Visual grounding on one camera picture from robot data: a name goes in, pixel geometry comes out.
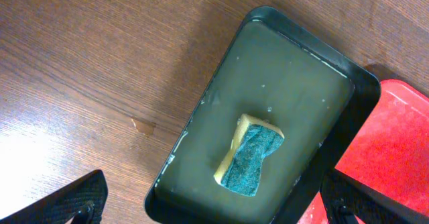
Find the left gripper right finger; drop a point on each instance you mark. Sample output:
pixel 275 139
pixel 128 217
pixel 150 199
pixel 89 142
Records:
pixel 347 200

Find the red plastic tray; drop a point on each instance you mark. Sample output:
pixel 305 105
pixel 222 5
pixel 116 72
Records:
pixel 390 152

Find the green and yellow sponge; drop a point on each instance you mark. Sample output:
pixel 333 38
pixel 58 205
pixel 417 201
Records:
pixel 253 141

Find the dark green rectangular tray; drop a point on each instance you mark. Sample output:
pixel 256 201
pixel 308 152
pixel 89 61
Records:
pixel 276 71

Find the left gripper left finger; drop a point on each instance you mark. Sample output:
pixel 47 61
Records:
pixel 81 201

